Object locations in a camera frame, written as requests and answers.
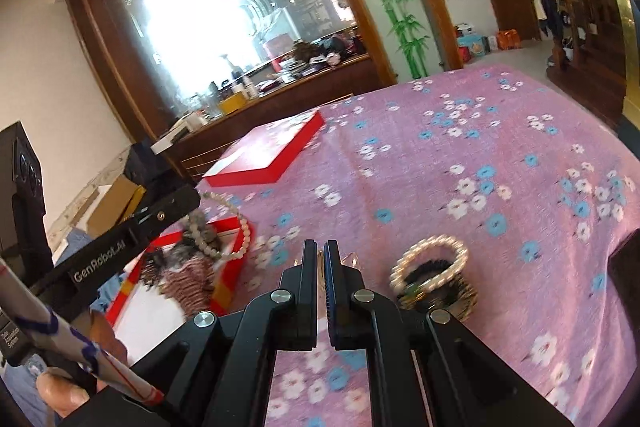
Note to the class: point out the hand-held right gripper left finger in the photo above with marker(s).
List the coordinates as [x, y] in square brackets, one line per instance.
[309, 292]

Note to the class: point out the white bottle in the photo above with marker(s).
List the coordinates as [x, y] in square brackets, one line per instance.
[248, 87]

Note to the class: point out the blue white carton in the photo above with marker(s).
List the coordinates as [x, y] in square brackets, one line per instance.
[472, 44]

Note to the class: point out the brown fuzzy pile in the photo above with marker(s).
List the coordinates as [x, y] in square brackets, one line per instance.
[305, 52]

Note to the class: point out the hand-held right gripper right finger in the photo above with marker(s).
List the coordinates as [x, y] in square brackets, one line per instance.
[336, 292]

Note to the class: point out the yellow box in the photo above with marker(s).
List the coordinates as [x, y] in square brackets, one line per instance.
[232, 104]

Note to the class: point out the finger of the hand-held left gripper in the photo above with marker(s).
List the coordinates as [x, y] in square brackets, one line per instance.
[165, 199]

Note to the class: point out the hanging clothes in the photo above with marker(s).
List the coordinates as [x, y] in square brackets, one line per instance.
[546, 9]

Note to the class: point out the red box lid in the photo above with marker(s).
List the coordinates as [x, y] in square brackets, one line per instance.
[270, 154]

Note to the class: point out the cardboard box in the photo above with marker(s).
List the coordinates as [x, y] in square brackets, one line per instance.
[112, 202]

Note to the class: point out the red jewelry box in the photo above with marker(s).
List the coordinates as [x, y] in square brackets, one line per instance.
[230, 292]

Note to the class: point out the person's left hand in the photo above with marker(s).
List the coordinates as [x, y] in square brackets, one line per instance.
[62, 392]

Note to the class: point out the wooden sideboard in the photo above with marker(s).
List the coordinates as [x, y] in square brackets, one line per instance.
[280, 94]

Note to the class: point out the golden pillar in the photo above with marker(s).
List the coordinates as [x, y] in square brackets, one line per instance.
[622, 22]

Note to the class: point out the orange bag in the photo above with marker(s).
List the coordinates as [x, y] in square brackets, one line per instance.
[507, 39]

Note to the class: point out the white blue-striped tube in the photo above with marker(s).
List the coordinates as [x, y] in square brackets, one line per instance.
[75, 337]

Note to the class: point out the wooden staircase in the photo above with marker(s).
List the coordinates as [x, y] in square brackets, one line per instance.
[587, 17]

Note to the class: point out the purple floral tablecloth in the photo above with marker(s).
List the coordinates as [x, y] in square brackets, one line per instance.
[450, 157]

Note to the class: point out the wood-framed etched glass partition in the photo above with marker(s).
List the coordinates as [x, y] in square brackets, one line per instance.
[225, 7]

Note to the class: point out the flat white box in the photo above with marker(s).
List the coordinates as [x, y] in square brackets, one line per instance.
[177, 132]

